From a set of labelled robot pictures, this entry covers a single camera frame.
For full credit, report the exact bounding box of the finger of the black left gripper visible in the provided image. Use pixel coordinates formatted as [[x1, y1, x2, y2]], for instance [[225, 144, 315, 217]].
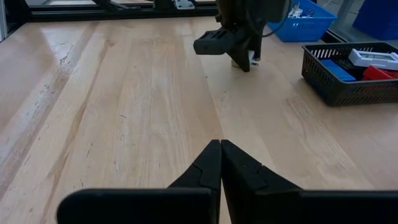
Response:
[[249, 29, 262, 60], [226, 37, 252, 73]]

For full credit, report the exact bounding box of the small blue digital display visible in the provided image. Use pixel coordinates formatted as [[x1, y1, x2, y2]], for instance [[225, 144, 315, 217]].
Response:
[[319, 58, 357, 83]]

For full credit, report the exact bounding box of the blue plastic basket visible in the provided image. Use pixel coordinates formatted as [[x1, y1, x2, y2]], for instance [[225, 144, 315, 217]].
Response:
[[266, 0, 338, 43]]

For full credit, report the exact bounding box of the grey metal bracket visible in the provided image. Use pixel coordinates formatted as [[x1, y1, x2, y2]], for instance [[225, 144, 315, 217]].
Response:
[[173, 0, 196, 11]]

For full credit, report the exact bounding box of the small white digital display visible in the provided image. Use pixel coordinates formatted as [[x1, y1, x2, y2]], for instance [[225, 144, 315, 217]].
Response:
[[348, 48, 398, 71]]

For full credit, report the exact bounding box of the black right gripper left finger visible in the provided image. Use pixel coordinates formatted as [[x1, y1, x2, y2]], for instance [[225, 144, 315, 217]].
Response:
[[56, 139, 222, 224]]

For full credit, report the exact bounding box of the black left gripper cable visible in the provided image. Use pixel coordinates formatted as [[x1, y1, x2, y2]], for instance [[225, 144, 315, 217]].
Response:
[[261, 0, 295, 38]]

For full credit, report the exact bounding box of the black plastic basket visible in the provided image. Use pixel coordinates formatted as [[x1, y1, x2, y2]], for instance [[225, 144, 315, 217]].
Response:
[[300, 41, 398, 108]]

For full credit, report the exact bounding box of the small red digital display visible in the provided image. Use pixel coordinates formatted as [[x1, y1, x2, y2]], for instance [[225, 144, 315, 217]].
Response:
[[361, 65, 398, 82]]

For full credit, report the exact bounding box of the blue storage bin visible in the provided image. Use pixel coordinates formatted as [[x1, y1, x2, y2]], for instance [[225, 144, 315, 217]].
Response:
[[352, 0, 398, 32]]

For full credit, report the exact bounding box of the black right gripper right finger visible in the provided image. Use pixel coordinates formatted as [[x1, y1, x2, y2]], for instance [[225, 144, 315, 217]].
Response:
[[220, 139, 398, 224]]

